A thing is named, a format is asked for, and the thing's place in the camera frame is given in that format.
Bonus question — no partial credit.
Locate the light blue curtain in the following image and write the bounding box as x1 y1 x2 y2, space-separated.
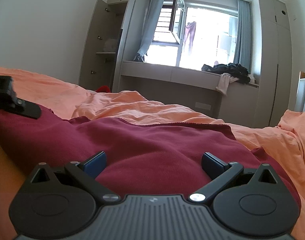
134 0 164 62
234 0 252 71

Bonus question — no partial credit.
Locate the orange duvet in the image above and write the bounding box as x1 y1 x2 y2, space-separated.
0 67 305 239

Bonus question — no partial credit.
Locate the right light blue curtain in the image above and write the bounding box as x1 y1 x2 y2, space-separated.
234 0 252 71

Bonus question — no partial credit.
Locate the left light blue curtain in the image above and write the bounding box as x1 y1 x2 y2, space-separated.
134 0 164 62

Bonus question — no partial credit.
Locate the grey padded headboard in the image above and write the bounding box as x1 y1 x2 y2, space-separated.
295 72 305 112

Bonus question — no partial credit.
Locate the maroon long sleeve shirt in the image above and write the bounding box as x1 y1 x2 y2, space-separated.
0 108 300 201

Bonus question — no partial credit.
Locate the grey open wardrobe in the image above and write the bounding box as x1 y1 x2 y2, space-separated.
78 0 136 93

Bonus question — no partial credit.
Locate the white garment hanging off bench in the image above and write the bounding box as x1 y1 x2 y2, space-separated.
215 73 239 95

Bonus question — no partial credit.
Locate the dark clothes pile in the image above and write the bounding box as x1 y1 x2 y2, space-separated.
201 63 251 84

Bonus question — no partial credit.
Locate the purple garment outside window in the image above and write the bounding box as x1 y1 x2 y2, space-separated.
183 21 196 51

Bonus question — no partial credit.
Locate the red plush object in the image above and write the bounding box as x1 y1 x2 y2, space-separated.
96 85 111 93

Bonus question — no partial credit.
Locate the tall grey closet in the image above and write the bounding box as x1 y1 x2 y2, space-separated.
250 0 292 128

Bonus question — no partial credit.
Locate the grey window bench cabinet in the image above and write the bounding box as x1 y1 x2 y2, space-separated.
116 61 258 127

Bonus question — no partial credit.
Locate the open brown window sash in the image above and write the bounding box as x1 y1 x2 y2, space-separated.
169 0 185 44

